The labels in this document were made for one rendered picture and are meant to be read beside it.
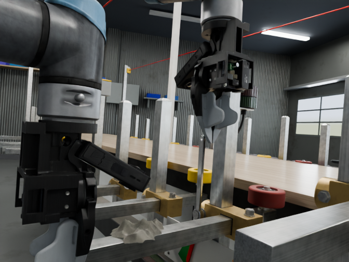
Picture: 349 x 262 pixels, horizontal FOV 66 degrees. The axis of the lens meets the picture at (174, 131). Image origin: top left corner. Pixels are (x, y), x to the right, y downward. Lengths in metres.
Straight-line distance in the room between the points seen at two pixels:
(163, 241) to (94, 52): 0.30
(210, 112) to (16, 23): 0.31
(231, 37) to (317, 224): 0.33
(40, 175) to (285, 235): 0.26
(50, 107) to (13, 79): 7.29
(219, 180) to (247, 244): 0.39
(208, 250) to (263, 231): 0.42
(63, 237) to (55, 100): 0.17
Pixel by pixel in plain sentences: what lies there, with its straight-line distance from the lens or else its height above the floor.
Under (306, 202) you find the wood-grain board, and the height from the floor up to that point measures 0.88.
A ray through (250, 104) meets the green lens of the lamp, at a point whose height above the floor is 1.09.
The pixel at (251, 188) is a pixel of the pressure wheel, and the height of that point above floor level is 0.90.
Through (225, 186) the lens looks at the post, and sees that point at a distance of 0.58.
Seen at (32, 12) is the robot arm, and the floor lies 1.13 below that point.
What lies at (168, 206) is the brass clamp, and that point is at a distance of 0.72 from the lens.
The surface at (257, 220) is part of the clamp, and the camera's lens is 0.56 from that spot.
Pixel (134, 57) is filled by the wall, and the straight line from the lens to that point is 7.42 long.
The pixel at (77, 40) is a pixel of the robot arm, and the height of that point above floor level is 1.12.
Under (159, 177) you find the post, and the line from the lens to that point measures 0.77.
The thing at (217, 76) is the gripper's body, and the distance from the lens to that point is 0.46.
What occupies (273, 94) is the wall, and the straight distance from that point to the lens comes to 8.65.
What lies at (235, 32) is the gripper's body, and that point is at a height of 1.19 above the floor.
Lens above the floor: 1.03
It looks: level
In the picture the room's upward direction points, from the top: 4 degrees clockwise
